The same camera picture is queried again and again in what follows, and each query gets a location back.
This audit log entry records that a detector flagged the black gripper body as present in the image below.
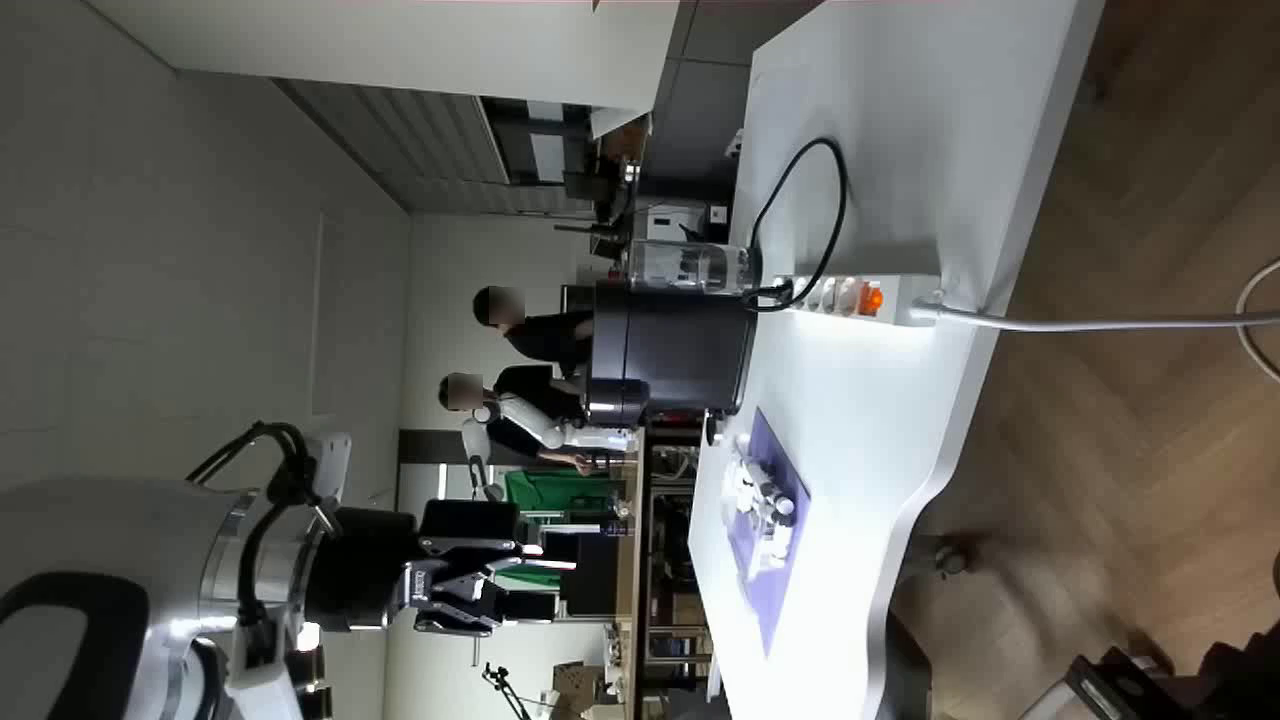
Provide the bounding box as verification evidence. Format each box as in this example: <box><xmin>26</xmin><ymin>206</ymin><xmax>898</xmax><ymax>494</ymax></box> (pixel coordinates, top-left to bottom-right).
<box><xmin>310</xmin><ymin>506</ymin><xmax>433</xmax><ymax>630</ymax></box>

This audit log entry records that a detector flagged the green box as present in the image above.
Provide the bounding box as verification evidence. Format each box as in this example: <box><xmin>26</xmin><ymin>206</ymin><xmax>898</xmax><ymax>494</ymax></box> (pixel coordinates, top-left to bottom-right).
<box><xmin>500</xmin><ymin>465</ymin><xmax>620</xmax><ymax>522</ymax></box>

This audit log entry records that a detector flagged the person in white shirt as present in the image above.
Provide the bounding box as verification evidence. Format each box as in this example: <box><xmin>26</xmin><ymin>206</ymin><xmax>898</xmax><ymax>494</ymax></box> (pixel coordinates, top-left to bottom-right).
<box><xmin>436</xmin><ymin>366</ymin><xmax>642</xmax><ymax>470</ymax></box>

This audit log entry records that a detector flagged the person in black shirt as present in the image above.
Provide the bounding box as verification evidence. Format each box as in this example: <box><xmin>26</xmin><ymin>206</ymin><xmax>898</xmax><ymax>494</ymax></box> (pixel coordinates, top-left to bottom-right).
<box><xmin>467</xmin><ymin>281</ymin><xmax>600</xmax><ymax>383</ymax></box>

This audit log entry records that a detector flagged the wooden shelf unit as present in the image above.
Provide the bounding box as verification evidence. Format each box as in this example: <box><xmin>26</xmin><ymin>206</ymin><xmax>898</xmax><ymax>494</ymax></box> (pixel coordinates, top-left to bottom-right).
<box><xmin>620</xmin><ymin>419</ymin><xmax>714</xmax><ymax>706</ymax></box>

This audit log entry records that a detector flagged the black plastic bin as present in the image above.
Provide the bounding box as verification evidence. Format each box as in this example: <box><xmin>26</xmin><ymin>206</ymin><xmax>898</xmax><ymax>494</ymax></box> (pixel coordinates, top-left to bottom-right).
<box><xmin>582</xmin><ymin>281</ymin><xmax>754</xmax><ymax>430</ymax></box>

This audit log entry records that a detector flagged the purple mat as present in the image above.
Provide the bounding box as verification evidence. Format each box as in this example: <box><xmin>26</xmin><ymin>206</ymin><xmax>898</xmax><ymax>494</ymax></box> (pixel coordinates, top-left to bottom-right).
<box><xmin>719</xmin><ymin>406</ymin><xmax>818</xmax><ymax>660</ymax></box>

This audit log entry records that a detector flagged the grey window blind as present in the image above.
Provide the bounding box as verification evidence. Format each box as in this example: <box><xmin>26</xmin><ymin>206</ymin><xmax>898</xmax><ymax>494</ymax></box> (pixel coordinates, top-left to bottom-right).
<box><xmin>278</xmin><ymin>78</ymin><xmax>518</xmax><ymax>221</ymax></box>

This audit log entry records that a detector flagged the white power strip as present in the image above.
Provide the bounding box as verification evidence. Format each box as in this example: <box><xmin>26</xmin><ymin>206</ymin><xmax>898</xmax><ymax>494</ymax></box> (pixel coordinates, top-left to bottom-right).
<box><xmin>783</xmin><ymin>269</ymin><xmax>941</xmax><ymax>330</ymax></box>

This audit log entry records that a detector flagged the dark chair base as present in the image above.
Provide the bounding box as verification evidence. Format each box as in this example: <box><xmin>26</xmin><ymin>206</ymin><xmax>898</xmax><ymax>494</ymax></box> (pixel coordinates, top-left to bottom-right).
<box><xmin>1021</xmin><ymin>622</ymin><xmax>1280</xmax><ymax>720</ymax></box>

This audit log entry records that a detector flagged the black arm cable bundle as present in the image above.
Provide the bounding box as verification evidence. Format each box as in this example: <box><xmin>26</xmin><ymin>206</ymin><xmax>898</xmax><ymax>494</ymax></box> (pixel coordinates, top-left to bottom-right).
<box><xmin>185</xmin><ymin>415</ymin><xmax>332</xmax><ymax>671</ymax></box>

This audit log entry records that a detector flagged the black power cable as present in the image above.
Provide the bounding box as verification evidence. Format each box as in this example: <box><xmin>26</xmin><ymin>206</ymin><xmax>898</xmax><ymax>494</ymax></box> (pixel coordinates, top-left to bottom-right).
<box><xmin>740</xmin><ymin>131</ymin><xmax>851</xmax><ymax>316</ymax></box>

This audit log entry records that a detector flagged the white power cable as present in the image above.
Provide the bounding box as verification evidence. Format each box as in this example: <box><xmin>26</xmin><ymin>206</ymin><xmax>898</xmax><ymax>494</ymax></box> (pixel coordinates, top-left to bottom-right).
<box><xmin>910</xmin><ymin>255</ymin><xmax>1280</xmax><ymax>388</ymax></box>

